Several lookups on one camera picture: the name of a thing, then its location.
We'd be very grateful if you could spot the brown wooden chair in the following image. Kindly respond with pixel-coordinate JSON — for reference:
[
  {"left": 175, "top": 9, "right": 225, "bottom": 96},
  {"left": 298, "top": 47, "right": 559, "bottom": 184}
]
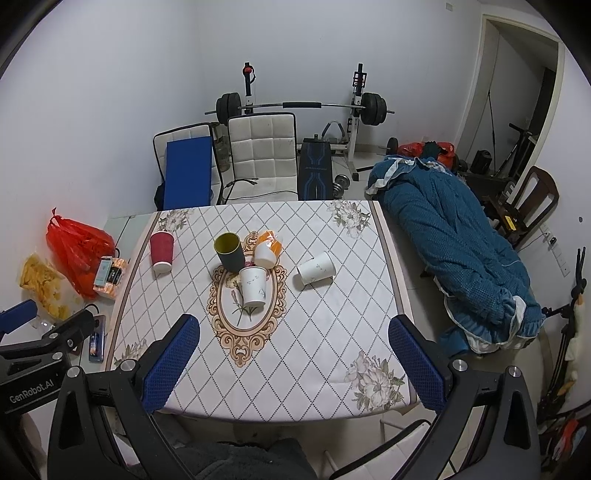
[{"left": 496, "top": 166, "right": 560, "bottom": 248}]

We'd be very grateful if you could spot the patterned white tablecloth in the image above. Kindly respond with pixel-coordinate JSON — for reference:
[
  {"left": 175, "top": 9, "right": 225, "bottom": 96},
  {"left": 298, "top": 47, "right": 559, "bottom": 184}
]
[{"left": 104, "top": 201, "right": 418, "bottom": 422}]

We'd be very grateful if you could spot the dark green yellow cup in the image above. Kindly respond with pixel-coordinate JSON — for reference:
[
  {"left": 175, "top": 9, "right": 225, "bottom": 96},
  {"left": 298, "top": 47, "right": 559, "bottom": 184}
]
[{"left": 213, "top": 232, "right": 245, "bottom": 273}]

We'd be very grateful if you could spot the black blue bench pad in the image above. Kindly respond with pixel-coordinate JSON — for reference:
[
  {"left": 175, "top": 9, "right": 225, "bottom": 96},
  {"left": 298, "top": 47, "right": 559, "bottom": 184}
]
[{"left": 297, "top": 138, "right": 334, "bottom": 201}]

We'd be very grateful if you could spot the orange tissue pack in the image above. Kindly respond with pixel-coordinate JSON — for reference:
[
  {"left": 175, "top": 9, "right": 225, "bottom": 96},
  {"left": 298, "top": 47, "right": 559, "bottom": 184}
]
[{"left": 93, "top": 256, "right": 127, "bottom": 300}]

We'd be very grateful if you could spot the red plastic bag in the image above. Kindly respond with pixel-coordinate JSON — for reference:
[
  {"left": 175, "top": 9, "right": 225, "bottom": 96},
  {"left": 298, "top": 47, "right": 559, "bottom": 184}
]
[{"left": 46, "top": 209, "right": 115, "bottom": 300}]

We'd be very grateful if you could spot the blue quilted blanket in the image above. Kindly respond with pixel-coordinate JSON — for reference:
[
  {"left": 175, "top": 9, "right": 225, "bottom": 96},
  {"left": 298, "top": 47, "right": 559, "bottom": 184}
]
[{"left": 366, "top": 156, "right": 545, "bottom": 357}]

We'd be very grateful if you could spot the red paper cup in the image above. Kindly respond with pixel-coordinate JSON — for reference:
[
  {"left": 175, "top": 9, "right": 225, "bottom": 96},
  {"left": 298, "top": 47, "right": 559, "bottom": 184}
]
[{"left": 149, "top": 231, "right": 174, "bottom": 276}]

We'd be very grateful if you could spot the white padded chair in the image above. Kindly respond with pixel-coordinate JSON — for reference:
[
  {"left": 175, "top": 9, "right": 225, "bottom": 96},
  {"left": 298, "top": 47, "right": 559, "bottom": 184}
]
[{"left": 225, "top": 113, "right": 297, "bottom": 203}]

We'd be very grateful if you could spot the yellow chips bag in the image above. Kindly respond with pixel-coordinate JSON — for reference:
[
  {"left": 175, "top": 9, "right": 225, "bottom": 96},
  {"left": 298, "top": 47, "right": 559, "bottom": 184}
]
[{"left": 19, "top": 253, "right": 70, "bottom": 320}]

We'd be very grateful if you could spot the chair with blue cushion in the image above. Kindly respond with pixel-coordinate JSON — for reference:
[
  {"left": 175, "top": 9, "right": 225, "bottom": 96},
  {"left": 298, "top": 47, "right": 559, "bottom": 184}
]
[{"left": 152, "top": 122, "right": 223, "bottom": 211}]

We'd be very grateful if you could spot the white floral lying cup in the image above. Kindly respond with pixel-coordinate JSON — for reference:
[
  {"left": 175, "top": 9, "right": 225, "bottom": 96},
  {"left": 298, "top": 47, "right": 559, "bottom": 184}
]
[{"left": 297, "top": 252, "right": 335, "bottom": 285}]

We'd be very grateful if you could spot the orange white paper cup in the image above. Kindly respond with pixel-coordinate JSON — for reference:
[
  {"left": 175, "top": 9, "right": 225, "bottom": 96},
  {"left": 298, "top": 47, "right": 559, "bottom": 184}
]
[{"left": 253, "top": 230, "right": 283, "bottom": 270}]

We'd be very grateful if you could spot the barbell with black plates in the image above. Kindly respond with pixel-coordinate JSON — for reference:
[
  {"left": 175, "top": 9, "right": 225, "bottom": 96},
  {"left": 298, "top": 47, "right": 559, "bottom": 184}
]
[{"left": 205, "top": 92, "right": 394, "bottom": 126}]

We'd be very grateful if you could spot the blue smartphone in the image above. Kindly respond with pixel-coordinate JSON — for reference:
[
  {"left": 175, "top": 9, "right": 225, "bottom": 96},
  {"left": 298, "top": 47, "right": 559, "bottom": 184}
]
[{"left": 88, "top": 315, "right": 106, "bottom": 363}]

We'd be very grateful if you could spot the white floral upright cup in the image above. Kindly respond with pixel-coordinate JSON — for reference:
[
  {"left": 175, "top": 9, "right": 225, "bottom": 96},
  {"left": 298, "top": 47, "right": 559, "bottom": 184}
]
[{"left": 239, "top": 266, "right": 266, "bottom": 308}]

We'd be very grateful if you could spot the weight bench rack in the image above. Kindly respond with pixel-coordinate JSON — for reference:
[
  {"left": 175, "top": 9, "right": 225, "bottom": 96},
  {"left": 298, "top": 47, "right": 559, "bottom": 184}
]
[{"left": 242, "top": 62, "right": 367, "bottom": 181}]

